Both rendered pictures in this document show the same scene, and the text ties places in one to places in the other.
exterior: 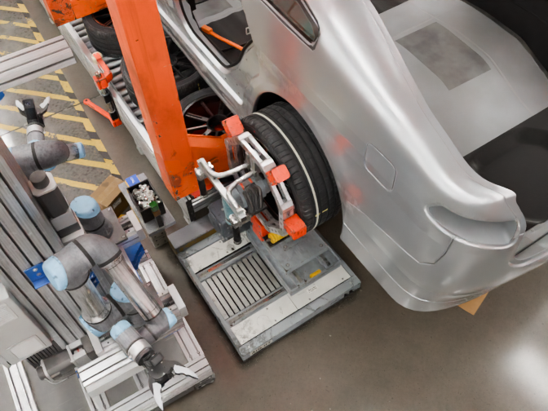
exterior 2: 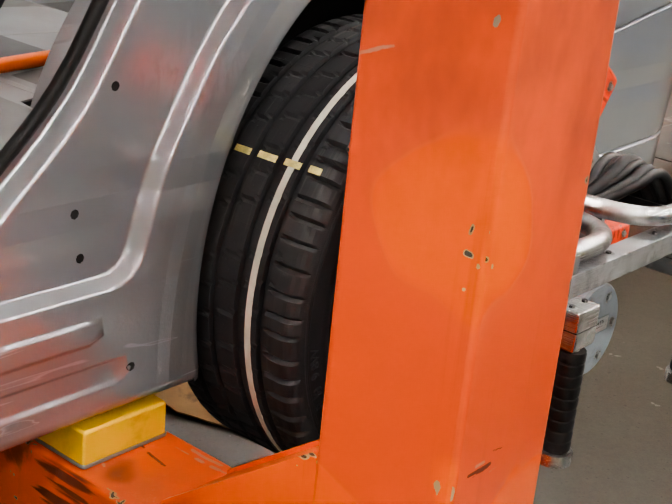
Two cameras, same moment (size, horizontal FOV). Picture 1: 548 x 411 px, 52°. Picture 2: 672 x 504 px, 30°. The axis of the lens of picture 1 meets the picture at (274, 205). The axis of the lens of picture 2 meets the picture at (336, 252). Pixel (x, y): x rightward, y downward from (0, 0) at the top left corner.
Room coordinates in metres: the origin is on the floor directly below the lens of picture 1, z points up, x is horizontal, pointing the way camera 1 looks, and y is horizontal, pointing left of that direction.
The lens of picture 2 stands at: (2.50, 1.50, 1.47)
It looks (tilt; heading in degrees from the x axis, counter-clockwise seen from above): 20 degrees down; 249
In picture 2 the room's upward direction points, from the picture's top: 6 degrees clockwise
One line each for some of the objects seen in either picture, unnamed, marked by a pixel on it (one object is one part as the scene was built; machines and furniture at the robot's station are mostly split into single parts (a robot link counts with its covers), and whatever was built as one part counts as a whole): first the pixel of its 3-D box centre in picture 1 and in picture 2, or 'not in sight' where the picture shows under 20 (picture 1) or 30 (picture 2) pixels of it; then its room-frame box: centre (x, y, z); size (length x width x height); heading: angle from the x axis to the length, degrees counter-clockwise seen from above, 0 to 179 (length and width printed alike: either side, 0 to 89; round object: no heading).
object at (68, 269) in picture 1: (86, 293); not in sight; (0.99, 0.73, 1.19); 0.15 x 0.12 x 0.55; 133
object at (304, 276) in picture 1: (292, 248); not in sight; (1.78, -0.10, 0.13); 0.50 x 0.36 x 0.10; 30
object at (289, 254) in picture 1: (288, 226); not in sight; (1.81, -0.08, 0.32); 0.40 x 0.30 x 0.28; 30
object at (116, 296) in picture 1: (126, 295); not in sight; (1.08, 0.63, 0.98); 0.13 x 0.12 x 0.14; 133
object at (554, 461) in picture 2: (201, 186); (562, 401); (1.76, 0.36, 0.83); 0.04 x 0.04 x 0.16
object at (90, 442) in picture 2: not in sight; (92, 414); (2.26, 0.09, 0.71); 0.14 x 0.14 x 0.05; 30
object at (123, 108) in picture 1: (112, 90); not in sight; (3.11, 1.13, 0.28); 2.47 x 0.09 x 0.22; 30
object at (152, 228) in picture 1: (146, 203); not in sight; (1.95, 0.75, 0.44); 0.43 x 0.17 x 0.03; 30
